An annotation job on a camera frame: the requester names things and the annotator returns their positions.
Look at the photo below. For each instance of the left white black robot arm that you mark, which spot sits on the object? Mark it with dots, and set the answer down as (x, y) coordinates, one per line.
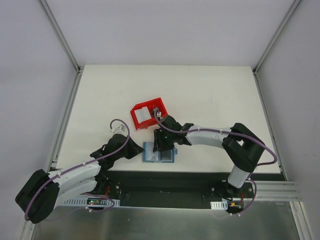
(44, 191)

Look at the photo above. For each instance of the right white cable duct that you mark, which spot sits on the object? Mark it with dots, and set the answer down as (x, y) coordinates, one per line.
(219, 205)

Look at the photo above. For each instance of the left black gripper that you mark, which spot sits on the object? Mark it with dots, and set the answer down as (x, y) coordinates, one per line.
(131, 147)

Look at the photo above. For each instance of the right aluminium frame post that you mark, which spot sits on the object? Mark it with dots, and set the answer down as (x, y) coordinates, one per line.
(293, 7)

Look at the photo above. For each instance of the aluminium frame post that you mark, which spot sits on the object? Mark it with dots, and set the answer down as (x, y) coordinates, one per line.
(293, 7)
(59, 34)

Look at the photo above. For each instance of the left aluminium frame post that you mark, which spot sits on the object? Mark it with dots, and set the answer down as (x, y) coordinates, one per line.
(59, 34)

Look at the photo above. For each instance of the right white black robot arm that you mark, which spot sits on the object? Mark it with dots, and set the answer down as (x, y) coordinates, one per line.
(242, 146)

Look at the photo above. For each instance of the white cable duct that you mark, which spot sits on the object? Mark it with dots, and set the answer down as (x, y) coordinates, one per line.
(219, 205)
(90, 201)

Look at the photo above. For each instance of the left white cable duct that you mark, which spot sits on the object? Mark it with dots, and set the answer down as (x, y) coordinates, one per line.
(90, 201)

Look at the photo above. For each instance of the red plastic bin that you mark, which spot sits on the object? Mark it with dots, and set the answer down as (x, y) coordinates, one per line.
(151, 105)

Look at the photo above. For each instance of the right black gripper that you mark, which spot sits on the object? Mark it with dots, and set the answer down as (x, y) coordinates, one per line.
(161, 146)

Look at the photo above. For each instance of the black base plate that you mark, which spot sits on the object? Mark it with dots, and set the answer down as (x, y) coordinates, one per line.
(155, 189)

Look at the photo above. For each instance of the blue leather card holder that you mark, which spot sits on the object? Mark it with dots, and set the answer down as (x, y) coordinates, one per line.
(175, 152)

